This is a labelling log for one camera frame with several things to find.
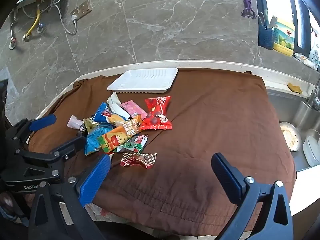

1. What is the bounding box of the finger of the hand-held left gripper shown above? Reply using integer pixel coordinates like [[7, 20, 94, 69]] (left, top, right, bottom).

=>
[[5, 114, 57, 153], [17, 135, 87, 165]]

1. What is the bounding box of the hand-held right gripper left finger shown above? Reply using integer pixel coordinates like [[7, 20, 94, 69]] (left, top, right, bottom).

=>
[[28, 154, 112, 240]]

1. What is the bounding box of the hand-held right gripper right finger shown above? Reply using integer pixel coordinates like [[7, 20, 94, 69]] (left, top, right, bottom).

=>
[[211, 152, 293, 240]]

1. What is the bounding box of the small pale pink packet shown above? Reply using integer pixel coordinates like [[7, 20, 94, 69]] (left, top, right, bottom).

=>
[[67, 115, 87, 132]]

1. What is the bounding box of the light blue snack packet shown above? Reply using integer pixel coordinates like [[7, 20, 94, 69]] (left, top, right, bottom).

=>
[[84, 126, 113, 156]]

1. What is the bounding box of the orange cartoon snack packet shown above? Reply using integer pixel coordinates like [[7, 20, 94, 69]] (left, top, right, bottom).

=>
[[97, 114, 143, 155]]

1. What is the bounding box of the red checkered candy packet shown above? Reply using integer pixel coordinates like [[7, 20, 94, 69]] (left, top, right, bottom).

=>
[[120, 152, 157, 170]]

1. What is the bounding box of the dark blue snack packet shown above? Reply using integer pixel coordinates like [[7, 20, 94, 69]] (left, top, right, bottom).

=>
[[92, 102, 113, 123]]

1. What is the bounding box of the green snack packet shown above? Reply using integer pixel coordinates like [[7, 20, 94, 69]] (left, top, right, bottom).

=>
[[116, 134, 149, 153]]

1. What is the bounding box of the yellow snack packet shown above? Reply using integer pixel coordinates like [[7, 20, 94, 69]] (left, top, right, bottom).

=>
[[107, 114, 128, 127]]

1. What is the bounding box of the white snack packet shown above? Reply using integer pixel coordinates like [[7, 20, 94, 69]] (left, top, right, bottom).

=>
[[107, 92, 130, 118]]

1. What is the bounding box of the pink snack packet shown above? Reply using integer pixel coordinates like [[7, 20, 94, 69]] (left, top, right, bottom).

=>
[[120, 100, 148, 120]]

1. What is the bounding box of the large red snack packet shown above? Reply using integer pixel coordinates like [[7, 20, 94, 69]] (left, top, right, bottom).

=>
[[139, 96, 173, 130]]

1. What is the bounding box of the white plastic tray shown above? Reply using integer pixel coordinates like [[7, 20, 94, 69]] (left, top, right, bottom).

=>
[[107, 67, 179, 94]]

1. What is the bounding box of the floral patterned cloth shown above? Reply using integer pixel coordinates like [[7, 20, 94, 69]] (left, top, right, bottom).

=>
[[91, 204, 114, 218]]

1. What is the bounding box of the brown cloth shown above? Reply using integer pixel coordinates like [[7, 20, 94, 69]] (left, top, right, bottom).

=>
[[27, 69, 297, 233]]

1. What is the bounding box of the metal bowl with leftovers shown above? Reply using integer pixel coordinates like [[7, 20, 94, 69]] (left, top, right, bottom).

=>
[[279, 122, 303, 152]]

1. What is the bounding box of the steel sink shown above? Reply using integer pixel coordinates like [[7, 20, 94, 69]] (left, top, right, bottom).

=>
[[267, 91, 320, 172]]

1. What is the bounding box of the yellow sponge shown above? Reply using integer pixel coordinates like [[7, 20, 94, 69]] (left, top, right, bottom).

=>
[[287, 83, 303, 94]]

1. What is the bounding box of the steel faucet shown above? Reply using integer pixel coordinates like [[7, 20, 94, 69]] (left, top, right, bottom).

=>
[[307, 75, 320, 110]]

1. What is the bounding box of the white soap dish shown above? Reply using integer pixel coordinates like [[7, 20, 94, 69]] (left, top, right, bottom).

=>
[[294, 52, 316, 68]]

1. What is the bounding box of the blue utensil cup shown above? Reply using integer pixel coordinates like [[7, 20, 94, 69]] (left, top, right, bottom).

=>
[[258, 24, 275, 49]]

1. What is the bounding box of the yellow dish soap bottle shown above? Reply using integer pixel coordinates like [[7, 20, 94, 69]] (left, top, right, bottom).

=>
[[272, 17, 295, 57]]

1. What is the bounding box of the white spray bottle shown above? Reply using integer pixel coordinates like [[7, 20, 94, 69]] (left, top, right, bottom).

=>
[[306, 27, 320, 70]]

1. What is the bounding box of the braided metal water hose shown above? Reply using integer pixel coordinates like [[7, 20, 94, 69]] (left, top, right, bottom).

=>
[[9, 21, 20, 50]]

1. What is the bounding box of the yellow gas hose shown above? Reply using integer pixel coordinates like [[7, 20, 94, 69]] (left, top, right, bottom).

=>
[[23, 5, 40, 42]]

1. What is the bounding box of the white power cable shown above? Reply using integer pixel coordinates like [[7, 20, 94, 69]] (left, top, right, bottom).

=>
[[53, 0, 78, 35]]

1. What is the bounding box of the white water hose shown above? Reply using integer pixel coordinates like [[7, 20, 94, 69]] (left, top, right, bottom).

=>
[[22, 0, 62, 33]]

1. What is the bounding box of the gold wall socket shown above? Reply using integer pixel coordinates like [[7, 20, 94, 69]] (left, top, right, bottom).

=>
[[70, 0, 92, 20]]

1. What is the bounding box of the black window frame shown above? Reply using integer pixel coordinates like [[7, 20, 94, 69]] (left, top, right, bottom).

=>
[[255, 0, 320, 55]]

